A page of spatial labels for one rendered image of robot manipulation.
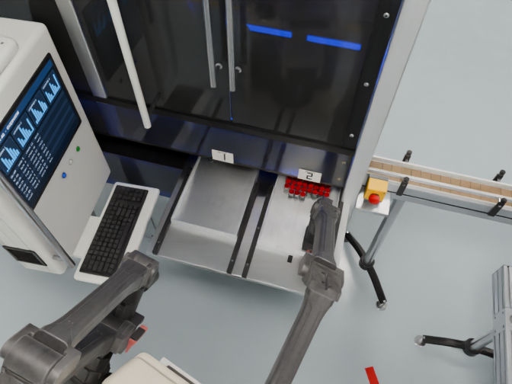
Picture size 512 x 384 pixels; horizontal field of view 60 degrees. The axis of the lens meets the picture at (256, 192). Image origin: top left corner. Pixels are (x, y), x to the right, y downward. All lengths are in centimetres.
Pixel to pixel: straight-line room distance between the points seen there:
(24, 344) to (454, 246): 247
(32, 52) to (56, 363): 92
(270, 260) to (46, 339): 94
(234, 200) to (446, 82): 242
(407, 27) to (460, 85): 264
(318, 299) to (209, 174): 95
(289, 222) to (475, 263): 147
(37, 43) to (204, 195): 78
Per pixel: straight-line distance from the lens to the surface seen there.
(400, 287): 268
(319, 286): 102
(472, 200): 191
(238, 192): 179
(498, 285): 230
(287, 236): 169
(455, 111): 360
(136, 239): 182
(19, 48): 146
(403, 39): 122
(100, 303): 97
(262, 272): 163
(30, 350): 86
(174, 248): 169
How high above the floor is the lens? 238
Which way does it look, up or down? 57 degrees down
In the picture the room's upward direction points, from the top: 1 degrees clockwise
